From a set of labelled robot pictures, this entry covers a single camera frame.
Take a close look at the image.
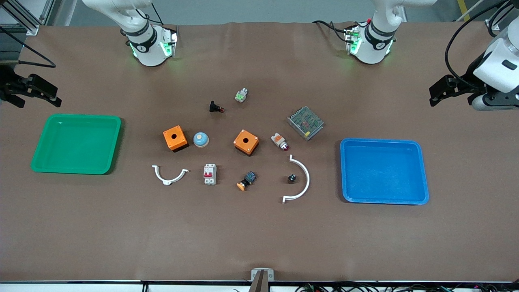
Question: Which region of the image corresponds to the blue plastic tray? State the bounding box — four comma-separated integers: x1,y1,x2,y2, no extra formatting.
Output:
340,138,429,205

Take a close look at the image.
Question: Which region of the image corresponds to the aluminium frame profile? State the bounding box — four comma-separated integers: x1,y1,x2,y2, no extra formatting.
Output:
0,0,56,36

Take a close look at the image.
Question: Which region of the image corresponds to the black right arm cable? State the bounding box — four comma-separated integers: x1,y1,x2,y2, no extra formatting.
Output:
0,26,56,68

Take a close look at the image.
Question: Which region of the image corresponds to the green plastic tray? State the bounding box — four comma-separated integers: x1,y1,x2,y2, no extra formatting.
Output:
31,114,122,175

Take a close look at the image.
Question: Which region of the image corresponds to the orange mushroom push button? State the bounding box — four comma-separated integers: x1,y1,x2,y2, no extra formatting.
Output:
236,171,257,191

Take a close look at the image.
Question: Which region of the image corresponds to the small white half clamp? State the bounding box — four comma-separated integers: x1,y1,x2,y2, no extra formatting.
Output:
152,165,189,186

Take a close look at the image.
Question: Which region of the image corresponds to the metal mesh power supply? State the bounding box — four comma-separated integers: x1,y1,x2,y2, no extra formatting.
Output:
287,106,325,141

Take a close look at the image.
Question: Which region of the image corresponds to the white red circuit breaker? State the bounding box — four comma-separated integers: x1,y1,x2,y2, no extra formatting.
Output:
203,163,217,186

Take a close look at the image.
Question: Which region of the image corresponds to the orange button box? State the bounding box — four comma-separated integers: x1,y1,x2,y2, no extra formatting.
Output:
163,125,189,152
234,129,260,156

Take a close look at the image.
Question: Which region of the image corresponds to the large white half clamp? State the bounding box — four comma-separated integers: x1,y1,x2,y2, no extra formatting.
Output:
282,155,311,204

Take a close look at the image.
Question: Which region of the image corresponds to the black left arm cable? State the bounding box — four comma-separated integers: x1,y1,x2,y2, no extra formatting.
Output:
444,0,508,88

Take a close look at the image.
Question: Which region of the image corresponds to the black base cable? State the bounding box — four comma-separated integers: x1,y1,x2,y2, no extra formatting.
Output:
134,0,164,26
312,19,354,43

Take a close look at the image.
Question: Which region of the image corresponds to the red indicator lamp orange base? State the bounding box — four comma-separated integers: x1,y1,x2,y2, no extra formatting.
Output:
271,132,290,152

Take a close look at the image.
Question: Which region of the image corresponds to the black right base cable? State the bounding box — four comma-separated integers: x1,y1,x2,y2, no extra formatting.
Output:
134,0,164,26

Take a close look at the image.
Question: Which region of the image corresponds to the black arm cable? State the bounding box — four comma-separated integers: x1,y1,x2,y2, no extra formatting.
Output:
444,0,508,88
0,26,56,68

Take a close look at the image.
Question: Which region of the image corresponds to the black left base cable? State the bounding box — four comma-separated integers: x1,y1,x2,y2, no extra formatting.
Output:
312,19,354,43

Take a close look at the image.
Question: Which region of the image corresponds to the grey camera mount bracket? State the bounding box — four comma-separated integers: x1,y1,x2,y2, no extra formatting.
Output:
251,268,275,292

